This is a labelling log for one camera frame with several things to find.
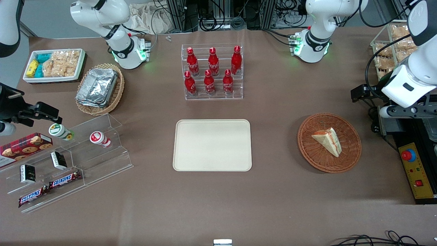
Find green-label yogurt bottle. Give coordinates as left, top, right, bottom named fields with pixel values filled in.
left=48, top=123, right=75, bottom=141

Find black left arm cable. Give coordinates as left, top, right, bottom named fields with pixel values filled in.
left=364, top=33, right=412, bottom=100

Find white rectangular snack tray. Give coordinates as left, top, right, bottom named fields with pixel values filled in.
left=23, top=49, right=86, bottom=83

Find bagged cracker snack pack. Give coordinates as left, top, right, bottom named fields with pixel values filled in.
left=374, top=43, right=393, bottom=57
left=377, top=68, right=394, bottom=82
left=374, top=56, right=396, bottom=70
left=391, top=25, right=411, bottom=39
left=394, top=37, right=418, bottom=52

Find clear acrylic stepped shelf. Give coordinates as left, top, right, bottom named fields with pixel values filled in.
left=0, top=113, right=134, bottom=214

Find light oval wicker basket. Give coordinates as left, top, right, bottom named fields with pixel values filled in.
left=75, top=63, right=125, bottom=116

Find red tartan cookie box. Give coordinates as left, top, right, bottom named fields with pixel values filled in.
left=0, top=133, right=53, bottom=168

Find beige crumpled cloth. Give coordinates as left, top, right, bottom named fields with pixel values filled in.
left=131, top=3, right=172, bottom=35

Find Snickers chocolate bar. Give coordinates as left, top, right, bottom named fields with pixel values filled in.
left=49, top=170, right=83, bottom=190
left=18, top=186, right=50, bottom=208

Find brown round wicker basket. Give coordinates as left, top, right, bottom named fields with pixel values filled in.
left=297, top=113, right=362, bottom=173

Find rice cracker packs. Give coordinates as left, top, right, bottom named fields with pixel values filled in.
left=42, top=50, right=81, bottom=78

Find yellow emergency stop box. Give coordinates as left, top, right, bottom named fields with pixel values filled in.
left=398, top=142, right=436, bottom=200

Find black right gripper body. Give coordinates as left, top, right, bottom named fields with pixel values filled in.
left=0, top=83, right=30, bottom=122

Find small black white carton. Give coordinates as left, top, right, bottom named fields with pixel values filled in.
left=51, top=151, right=68, bottom=170
left=20, top=164, right=37, bottom=184

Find clear acrylic bottle rack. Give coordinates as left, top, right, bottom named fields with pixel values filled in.
left=181, top=43, right=244, bottom=101

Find black floor cables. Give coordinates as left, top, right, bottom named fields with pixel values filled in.
left=329, top=230, right=437, bottom=246

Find black arm base cables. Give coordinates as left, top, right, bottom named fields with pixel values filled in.
left=262, top=28, right=298, bottom=47

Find black appliance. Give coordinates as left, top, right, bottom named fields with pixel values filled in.
left=377, top=94, right=437, bottom=205

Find white wire rack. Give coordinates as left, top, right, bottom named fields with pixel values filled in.
left=370, top=20, right=437, bottom=91

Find beige plastic tray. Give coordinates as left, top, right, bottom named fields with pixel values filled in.
left=173, top=119, right=252, bottom=172

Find triangular sandwich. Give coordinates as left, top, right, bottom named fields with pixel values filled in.
left=311, top=127, right=342, bottom=158

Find stack of foil trays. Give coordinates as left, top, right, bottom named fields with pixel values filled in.
left=76, top=68, right=118, bottom=108

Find yellow snack packet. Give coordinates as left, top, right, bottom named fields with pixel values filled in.
left=26, top=60, right=40, bottom=78

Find black appliance cable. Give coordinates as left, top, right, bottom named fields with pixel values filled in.
left=367, top=104, right=400, bottom=152

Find aluminium frame post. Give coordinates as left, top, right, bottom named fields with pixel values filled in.
left=261, top=0, right=276, bottom=29
left=166, top=0, right=199, bottom=33

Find red cola bottle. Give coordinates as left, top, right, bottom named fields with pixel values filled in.
left=208, top=47, right=220, bottom=76
left=204, top=70, right=216, bottom=96
left=186, top=47, right=200, bottom=76
left=231, top=46, right=242, bottom=76
left=223, top=69, right=234, bottom=95
left=184, top=71, right=197, bottom=96

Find red-label yogurt bottle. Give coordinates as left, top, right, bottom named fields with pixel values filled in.
left=90, top=131, right=112, bottom=148

